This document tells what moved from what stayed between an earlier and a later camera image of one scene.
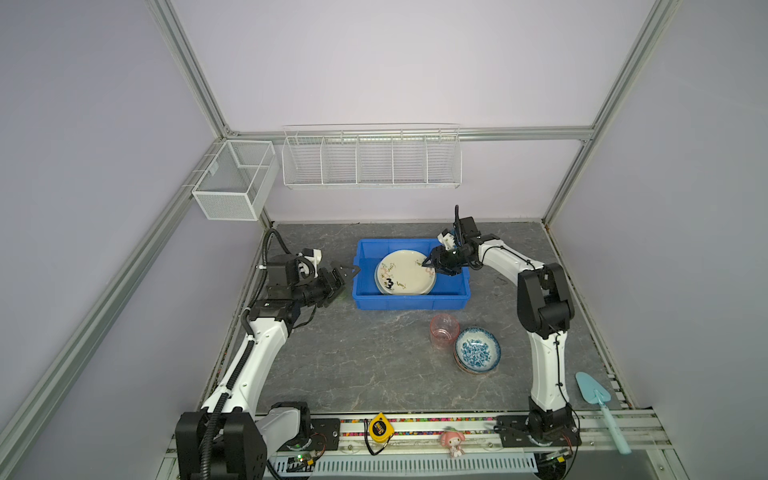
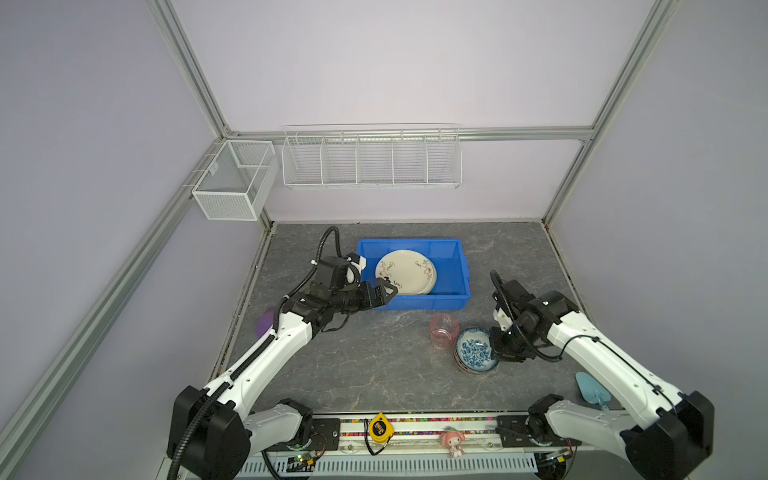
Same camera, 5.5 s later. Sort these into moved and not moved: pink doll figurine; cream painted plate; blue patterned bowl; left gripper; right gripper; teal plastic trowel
Moved: right gripper; left gripper
Not moved: blue patterned bowl; teal plastic trowel; pink doll figurine; cream painted plate
